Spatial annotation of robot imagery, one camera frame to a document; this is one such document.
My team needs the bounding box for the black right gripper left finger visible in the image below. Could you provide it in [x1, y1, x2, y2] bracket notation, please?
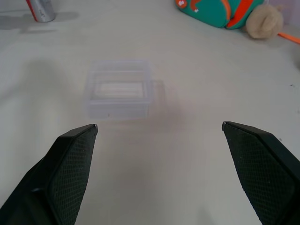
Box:
[0, 124, 99, 225]

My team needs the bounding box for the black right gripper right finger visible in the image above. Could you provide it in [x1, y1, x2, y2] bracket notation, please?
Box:
[221, 121, 300, 225]

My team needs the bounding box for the clear plastic box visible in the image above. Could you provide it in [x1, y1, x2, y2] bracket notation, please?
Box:
[84, 59, 166, 120]

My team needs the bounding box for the orange stick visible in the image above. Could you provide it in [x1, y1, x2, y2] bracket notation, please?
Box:
[277, 32, 300, 44]

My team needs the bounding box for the beige plush toy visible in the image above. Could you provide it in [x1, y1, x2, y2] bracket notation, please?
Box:
[243, 3, 285, 40]

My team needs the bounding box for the silver and red can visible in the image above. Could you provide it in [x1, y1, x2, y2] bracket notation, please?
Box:
[25, 0, 57, 23]

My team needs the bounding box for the teal and orange pouch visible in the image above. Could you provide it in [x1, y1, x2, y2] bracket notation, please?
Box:
[173, 0, 258, 30]

